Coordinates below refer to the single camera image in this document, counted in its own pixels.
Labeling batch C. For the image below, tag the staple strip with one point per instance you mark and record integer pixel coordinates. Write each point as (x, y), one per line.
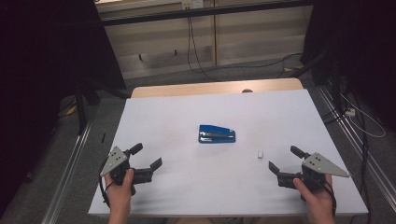
(260, 154)

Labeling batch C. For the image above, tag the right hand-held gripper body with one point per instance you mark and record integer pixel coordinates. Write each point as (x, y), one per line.
(320, 165)

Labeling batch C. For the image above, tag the blue stapler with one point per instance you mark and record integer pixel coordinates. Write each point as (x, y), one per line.
(216, 134)

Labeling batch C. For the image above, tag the dark round table grommet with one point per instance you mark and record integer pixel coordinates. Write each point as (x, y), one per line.
(247, 91)

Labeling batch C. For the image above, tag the person's left hand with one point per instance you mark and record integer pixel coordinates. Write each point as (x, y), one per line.
(120, 197)

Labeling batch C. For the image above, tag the black curtain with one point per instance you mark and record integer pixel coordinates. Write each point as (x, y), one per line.
(358, 46)
(40, 62)

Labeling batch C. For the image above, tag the white plug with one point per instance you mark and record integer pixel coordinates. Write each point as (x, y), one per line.
(350, 112)

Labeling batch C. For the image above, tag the aluminium floor rail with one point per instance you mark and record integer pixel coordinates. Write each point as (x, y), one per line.
(355, 140)
(67, 174)

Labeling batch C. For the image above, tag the black stand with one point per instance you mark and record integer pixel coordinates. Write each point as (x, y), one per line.
(81, 109)

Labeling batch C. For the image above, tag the person's right hand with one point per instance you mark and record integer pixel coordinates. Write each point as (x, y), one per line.
(319, 202)

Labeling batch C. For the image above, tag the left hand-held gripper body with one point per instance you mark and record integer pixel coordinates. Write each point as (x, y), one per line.
(115, 160)

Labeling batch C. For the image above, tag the wooden table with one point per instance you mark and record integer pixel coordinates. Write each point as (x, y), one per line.
(186, 90)

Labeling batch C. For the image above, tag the black horizontal bar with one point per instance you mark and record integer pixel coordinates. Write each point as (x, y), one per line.
(202, 13)

